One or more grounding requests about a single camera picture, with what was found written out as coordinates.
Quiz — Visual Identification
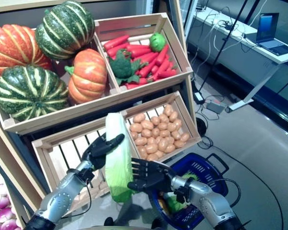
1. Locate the wooden potato crate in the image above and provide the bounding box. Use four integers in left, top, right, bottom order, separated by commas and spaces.
120, 91, 202, 163

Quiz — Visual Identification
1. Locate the small orange pumpkin green stem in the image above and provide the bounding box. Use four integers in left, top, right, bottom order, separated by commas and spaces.
64, 48, 108, 104

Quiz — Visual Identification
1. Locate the red toy carrot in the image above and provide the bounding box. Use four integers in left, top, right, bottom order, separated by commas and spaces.
157, 69, 178, 79
107, 43, 129, 58
138, 59, 159, 79
156, 58, 171, 80
126, 44, 151, 52
155, 44, 170, 67
103, 34, 130, 51

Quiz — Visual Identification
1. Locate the large orange striped pumpkin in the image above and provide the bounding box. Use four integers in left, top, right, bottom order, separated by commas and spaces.
0, 23, 53, 79

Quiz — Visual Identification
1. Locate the light green round cabbage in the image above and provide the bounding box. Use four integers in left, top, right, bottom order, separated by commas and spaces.
149, 32, 166, 53

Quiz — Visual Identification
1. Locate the green striped pumpkin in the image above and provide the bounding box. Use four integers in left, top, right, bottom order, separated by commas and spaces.
35, 0, 96, 60
0, 65, 69, 122

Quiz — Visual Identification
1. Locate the yellow toy vegetable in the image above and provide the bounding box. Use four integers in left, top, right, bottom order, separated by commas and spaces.
157, 197, 170, 214

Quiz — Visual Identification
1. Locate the wooden cabbage crate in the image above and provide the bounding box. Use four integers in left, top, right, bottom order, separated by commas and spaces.
31, 116, 140, 207

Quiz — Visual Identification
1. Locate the white desk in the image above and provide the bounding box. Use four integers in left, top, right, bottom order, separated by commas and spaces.
187, 7, 288, 113

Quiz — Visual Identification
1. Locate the wooden display stand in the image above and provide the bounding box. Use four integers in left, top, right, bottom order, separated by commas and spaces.
0, 0, 197, 230

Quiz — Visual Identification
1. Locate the black power adapter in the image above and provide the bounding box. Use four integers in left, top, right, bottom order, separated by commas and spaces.
193, 92, 205, 104

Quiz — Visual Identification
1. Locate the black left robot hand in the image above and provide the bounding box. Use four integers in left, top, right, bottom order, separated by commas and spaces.
82, 133, 125, 171

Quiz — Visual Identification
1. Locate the black tripod pole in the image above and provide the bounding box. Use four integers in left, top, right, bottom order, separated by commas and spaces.
198, 0, 248, 94

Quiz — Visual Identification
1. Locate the grey box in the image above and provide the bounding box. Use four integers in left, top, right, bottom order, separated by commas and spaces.
205, 100, 226, 113

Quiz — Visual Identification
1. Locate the long black floor cable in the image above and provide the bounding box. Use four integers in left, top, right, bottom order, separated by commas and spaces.
199, 136, 285, 230

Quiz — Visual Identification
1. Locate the wooden onion crate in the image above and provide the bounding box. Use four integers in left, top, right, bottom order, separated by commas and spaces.
0, 165, 27, 230

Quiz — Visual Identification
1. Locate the blue plastic shopping basket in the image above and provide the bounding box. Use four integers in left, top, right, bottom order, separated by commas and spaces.
148, 152, 230, 230

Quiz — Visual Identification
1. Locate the wooden carrot crate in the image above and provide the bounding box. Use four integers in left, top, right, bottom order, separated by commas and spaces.
94, 13, 192, 95

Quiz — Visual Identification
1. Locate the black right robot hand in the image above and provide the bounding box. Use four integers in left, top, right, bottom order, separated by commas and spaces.
127, 157, 177, 194

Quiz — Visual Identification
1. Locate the wide wooden pumpkin crate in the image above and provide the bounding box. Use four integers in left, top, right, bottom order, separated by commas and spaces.
0, 23, 122, 135

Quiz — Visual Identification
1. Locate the black round base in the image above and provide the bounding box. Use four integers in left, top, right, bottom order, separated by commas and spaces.
196, 117, 209, 137

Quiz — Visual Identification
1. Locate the open grey laptop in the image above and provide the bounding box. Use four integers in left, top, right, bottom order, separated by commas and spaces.
255, 12, 288, 57

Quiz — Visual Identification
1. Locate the dark green broccoli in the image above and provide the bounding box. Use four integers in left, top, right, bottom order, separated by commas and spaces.
108, 49, 148, 86

